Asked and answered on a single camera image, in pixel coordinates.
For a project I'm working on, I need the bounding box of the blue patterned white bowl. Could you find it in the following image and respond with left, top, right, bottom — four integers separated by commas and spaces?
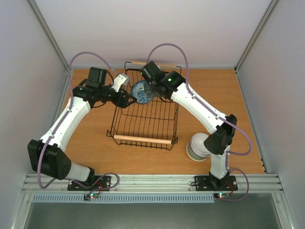
131, 80, 153, 104

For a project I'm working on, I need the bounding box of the plain white bowl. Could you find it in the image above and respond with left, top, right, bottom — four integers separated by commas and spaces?
188, 133, 211, 157

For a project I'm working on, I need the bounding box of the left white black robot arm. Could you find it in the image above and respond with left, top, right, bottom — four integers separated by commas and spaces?
27, 67, 136, 190

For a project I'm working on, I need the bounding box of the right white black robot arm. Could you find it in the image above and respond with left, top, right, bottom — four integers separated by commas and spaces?
140, 62, 237, 189

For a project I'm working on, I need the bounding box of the green bowl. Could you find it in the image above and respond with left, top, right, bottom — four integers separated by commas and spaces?
186, 144, 209, 162

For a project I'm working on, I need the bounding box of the left circuit board with leds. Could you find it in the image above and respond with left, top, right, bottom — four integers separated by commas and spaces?
83, 193, 99, 201

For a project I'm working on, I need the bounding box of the circuit board with leds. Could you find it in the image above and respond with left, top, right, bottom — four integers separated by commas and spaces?
83, 193, 99, 201
214, 192, 230, 199

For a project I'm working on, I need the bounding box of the right circuit board with leds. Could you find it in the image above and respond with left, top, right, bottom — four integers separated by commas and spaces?
214, 192, 230, 199

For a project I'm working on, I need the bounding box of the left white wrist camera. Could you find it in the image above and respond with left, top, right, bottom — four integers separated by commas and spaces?
112, 73, 130, 92

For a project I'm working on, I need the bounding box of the black wire dish rack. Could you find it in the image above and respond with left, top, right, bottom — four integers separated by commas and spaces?
106, 61, 182, 151

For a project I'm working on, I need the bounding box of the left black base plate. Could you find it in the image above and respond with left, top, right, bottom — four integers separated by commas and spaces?
67, 176, 111, 191

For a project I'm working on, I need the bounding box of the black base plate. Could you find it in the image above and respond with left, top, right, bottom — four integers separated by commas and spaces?
191, 175, 238, 191
67, 176, 111, 191

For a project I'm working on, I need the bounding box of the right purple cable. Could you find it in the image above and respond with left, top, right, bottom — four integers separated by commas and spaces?
146, 43, 253, 200

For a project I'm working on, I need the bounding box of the purple cable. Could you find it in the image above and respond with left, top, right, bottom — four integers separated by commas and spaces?
38, 51, 121, 189
146, 43, 253, 200

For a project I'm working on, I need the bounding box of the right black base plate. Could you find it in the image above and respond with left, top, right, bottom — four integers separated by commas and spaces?
191, 175, 238, 191

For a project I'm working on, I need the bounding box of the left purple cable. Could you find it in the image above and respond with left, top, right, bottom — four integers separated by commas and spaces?
38, 51, 121, 189

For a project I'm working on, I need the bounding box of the grey slotted cable duct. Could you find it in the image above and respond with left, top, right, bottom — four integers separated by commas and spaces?
32, 193, 214, 204

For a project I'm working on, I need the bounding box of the aluminium rail front frame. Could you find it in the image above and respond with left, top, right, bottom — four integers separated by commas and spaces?
21, 174, 284, 193

